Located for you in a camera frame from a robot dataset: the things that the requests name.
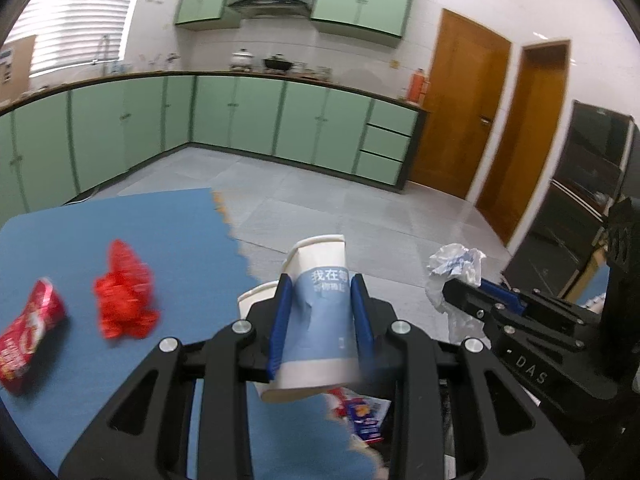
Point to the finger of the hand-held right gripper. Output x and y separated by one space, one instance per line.
505 295
470 305

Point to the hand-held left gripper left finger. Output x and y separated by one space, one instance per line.
280 320

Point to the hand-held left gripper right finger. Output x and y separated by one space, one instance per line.
361 320

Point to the blue white paper cup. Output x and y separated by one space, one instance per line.
320 320

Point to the white tissue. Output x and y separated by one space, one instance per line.
452 265

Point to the blue red snack packet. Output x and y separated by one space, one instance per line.
367 412

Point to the black glass cabinet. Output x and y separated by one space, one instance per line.
575 185

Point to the blue table mat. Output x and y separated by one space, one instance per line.
175 240

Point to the crumpled red wrapper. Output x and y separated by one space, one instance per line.
125 290

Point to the wooden door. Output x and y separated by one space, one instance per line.
530 135
460 100

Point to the green base cabinets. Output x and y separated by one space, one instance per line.
250 115

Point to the red thermos flask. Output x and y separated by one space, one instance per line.
417 85

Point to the black wok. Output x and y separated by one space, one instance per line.
277 63

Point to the white cooking pot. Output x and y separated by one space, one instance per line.
241 59

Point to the range hood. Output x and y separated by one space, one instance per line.
267 7

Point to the metal faucet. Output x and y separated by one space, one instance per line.
102 50

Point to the cardboard box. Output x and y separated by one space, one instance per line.
17 70

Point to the white window blind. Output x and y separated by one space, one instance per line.
75 20

